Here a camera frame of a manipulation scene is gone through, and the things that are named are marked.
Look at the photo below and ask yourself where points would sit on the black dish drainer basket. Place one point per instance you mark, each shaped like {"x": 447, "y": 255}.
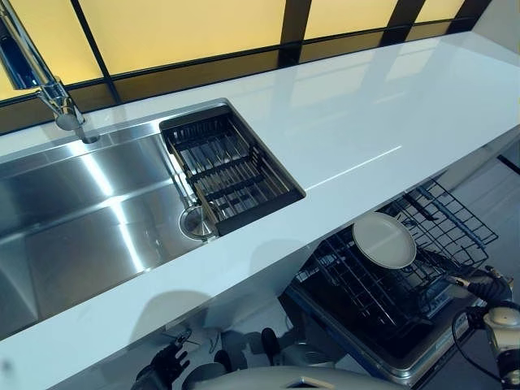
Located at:
{"x": 227, "y": 170}

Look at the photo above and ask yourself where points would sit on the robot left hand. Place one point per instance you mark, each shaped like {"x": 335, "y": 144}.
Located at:
{"x": 168, "y": 361}

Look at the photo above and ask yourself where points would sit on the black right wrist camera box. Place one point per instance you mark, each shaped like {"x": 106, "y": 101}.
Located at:
{"x": 475, "y": 313}

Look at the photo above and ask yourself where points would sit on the chrome kitchen faucet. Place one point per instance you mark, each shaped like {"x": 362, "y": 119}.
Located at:
{"x": 36, "y": 69}

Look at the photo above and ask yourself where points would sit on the round steel drain cover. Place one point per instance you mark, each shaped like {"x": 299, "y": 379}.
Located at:
{"x": 196, "y": 222}

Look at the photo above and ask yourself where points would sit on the stainless steel sink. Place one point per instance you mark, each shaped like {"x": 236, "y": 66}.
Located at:
{"x": 81, "y": 211}

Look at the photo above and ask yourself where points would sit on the cream round plate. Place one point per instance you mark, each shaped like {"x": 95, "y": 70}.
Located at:
{"x": 384, "y": 239}

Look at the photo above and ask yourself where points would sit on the dishwasher door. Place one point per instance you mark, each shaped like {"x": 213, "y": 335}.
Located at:
{"x": 365, "y": 345}

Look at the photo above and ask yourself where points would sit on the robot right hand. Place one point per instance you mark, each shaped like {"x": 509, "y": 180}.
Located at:
{"x": 493, "y": 289}

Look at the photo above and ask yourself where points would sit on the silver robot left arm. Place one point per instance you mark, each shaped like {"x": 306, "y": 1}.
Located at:
{"x": 146, "y": 380}

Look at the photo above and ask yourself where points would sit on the robot right leg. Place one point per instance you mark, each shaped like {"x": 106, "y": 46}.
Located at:
{"x": 269, "y": 343}

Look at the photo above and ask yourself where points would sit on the dark window frame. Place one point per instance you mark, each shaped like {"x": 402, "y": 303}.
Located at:
{"x": 294, "y": 24}

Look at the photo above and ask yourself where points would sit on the grey robot torso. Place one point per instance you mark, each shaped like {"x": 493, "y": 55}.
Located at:
{"x": 292, "y": 380}

